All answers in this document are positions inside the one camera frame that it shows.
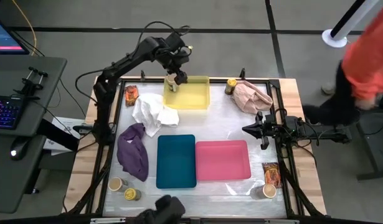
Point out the white cloth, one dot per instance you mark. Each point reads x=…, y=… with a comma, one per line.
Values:
x=150, y=112

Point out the beige lid spice jar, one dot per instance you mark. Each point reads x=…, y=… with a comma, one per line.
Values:
x=172, y=86
x=268, y=191

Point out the computer monitor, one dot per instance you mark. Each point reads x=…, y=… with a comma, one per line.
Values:
x=4, y=37

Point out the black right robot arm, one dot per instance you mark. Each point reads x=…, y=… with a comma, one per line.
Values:
x=322, y=132

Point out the dark grey desk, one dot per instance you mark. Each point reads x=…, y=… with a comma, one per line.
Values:
x=38, y=68

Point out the pink plastic tray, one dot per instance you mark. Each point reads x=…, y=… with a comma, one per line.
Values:
x=222, y=160

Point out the yellow plastic tray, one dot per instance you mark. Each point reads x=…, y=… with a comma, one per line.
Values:
x=191, y=96

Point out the white pole stand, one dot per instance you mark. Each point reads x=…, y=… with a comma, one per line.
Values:
x=334, y=39

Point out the backlit black keyboard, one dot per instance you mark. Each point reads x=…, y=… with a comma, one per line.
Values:
x=6, y=112

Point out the black metal table frame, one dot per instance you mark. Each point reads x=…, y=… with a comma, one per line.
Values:
x=287, y=186

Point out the small cup bottom left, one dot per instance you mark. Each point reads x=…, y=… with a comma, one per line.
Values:
x=116, y=184

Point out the black computer mouse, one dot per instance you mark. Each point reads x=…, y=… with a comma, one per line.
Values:
x=19, y=148

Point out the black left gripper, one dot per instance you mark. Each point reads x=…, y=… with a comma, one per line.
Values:
x=175, y=62

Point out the orange spice packet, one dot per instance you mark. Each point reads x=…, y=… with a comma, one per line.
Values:
x=131, y=95
x=271, y=172

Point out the person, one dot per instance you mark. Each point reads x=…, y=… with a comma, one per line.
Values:
x=368, y=68

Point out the white paper sheet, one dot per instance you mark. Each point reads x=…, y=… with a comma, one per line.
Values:
x=65, y=124

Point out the teal plastic tray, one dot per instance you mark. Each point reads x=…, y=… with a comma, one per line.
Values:
x=176, y=161

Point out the black metal stand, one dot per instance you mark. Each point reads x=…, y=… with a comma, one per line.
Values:
x=370, y=161

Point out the purple cloth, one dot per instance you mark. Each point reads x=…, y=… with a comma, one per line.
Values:
x=133, y=155

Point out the white table mat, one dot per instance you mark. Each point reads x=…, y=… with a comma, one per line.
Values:
x=210, y=124

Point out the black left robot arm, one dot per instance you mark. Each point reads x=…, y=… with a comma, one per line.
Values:
x=104, y=102

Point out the yellow lid spice jar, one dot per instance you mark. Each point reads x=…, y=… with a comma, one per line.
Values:
x=230, y=86
x=132, y=194

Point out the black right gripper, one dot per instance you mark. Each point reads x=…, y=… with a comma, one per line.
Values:
x=272, y=129

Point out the black clamp stand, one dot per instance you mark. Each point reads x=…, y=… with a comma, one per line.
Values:
x=32, y=82

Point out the pale pink cloth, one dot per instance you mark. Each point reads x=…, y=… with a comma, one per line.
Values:
x=250, y=98

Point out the black table-level camera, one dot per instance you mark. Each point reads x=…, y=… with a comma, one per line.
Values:
x=166, y=210

